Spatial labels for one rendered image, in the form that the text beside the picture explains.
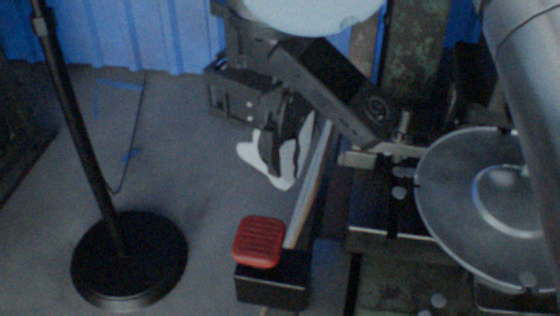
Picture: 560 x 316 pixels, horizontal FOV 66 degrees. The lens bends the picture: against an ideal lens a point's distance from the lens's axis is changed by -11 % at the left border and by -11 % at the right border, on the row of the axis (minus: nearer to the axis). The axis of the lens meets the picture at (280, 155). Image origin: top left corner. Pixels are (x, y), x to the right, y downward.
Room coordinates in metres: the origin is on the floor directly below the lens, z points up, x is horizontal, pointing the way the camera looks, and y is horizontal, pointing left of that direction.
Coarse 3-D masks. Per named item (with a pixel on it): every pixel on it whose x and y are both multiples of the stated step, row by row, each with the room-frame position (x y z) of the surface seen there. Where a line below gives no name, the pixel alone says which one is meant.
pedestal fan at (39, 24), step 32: (32, 0) 0.80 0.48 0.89; (64, 64) 0.82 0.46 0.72; (64, 96) 0.80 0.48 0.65; (96, 160) 0.82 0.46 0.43; (128, 160) 1.21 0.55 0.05; (96, 192) 0.80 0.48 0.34; (96, 224) 0.93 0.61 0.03; (128, 224) 0.93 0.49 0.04; (160, 224) 0.93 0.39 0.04; (96, 256) 0.80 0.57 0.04; (128, 256) 0.80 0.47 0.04; (160, 256) 0.81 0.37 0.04; (96, 288) 0.68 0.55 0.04; (128, 288) 0.69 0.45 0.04; (160, 288) 0.70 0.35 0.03
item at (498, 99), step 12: (480, 36) 0.56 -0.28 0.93; (480, 48) 0.54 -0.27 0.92; (480, 60) 0.53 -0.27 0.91; (492, 60) 0.47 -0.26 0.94; (480, 72) 0.51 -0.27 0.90; (492, 72) 0.46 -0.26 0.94; (480, 84) 0.49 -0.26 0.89; (492, 84) 0.45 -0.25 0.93; (492, 96) 0.44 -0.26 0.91; (504, 96) 0.44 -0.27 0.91; (492, 108) 0.44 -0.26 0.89; (504, 108) 0.44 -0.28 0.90
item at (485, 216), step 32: (480, 128) 0.53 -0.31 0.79; (448, 160) 0.46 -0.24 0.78; (480, 160) 0.46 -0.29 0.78; (512, 160) 0.46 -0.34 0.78; (416, 192) 0.40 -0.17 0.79; (448, 192) 0.40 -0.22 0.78; (480, 192) 0.40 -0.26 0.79; (512, 192) 0.40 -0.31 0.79; (448, 224) 0.35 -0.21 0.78; (480, 224) 0.35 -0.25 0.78; (512, 224) 0.34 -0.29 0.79; (480, 256) 0.30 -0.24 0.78; (512, 256) 0.30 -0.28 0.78; (544, 256) 0.29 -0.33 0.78; (512, 288) 0.25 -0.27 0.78; (544, 288) 0.25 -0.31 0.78
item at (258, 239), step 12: (252, 216) 0.39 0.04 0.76; (264, 216) 0.39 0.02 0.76; (240, 228) 0.37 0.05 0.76; (252, 228) 0.37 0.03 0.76; (264, 228) 0.37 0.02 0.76; (276, 228) 0.37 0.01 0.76; (240, 240) 0.35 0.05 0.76; (252, 240) 0.35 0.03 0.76; (264, 240) 0.35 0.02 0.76; (276, 240) 0.35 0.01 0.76; (240, 252) 0.33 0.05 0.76; (252, 252) 0.33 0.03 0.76; (264, 252) 0.33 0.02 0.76; (276, 252) 0.33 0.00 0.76; (252, 264) 0.32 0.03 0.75; (264, 264) 0.32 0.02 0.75
